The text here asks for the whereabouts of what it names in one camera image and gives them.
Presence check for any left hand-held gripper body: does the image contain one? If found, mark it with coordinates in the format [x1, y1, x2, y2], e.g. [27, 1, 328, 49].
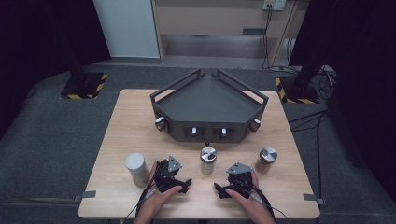
[154, 154, 183, 193]

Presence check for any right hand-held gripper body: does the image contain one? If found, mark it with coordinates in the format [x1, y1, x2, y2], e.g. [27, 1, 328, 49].
[226, 161, 255, 200]

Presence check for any person's left hand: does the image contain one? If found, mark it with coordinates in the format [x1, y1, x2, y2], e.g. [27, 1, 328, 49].
[140, 161, 184, 217]

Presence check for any person's right hand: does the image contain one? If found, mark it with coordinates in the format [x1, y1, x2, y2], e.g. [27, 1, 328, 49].
[225, 170, 273, 219]

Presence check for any white cylindrical canister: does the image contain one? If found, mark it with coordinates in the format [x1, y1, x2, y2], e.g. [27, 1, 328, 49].
[124, 152, 150, 189]

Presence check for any pale jar with silver lid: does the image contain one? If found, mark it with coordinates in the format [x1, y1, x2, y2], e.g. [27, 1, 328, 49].
[199, 146, 219, 175]

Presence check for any brown jar with silver lid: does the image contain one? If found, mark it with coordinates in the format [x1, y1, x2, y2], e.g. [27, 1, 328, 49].
[255, 146, 279, 174]

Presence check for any brown jar with white cap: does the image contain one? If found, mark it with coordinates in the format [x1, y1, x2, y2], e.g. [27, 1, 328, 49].
[248, 118, 262, 133]
[154, 116, 168, 133]

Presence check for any grey tape strip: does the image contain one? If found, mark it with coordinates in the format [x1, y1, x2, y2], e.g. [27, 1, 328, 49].
[303, 193, 327, 206]
[73, 189, 97, 203]

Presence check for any dark grey corner rack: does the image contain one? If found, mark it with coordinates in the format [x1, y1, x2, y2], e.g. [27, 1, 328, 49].
[149, 68, 269, 145]

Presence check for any black stand with striped base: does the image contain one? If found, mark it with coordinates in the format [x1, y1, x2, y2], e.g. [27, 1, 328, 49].
[58, 27, 108, 101]
[274, 43, 326, 105]

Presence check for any grey shelf label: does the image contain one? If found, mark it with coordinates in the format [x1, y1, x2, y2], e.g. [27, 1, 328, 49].
[242, 27, 267, 36]

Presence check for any white panel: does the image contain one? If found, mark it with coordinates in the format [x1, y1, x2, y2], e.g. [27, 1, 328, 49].
[92, 0, 161, 59]

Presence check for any black curtain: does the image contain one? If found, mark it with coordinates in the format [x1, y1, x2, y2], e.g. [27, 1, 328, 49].
[289, 0, 396, 203]
[0, 0, 112, 139]

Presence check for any right hand-held gripper cable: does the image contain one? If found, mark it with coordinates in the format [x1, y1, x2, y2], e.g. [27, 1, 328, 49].
[248, 183, 290, 223]

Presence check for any hand-held gripper cable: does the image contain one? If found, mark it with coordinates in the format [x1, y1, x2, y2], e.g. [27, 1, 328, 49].
[248, 183, 290, 223]
[123, 174, 161, 224]

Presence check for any left hand-held gripper cable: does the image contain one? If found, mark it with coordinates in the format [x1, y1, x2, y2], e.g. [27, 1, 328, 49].
[123, 174, 161, 224]

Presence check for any black floor cable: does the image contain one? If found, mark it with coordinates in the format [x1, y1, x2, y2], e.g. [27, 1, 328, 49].
[288, 109, 330, 200]

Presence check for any tangled black cable bundle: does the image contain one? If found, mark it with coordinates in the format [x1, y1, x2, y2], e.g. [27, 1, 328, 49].
[311, 64, 338, 101]

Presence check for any black socket cable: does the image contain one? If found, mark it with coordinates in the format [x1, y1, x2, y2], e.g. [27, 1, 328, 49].
[261, 6, 300, 74]

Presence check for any white wall socket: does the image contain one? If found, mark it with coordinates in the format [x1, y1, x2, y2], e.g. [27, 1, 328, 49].
[262, 0, 287, 12]

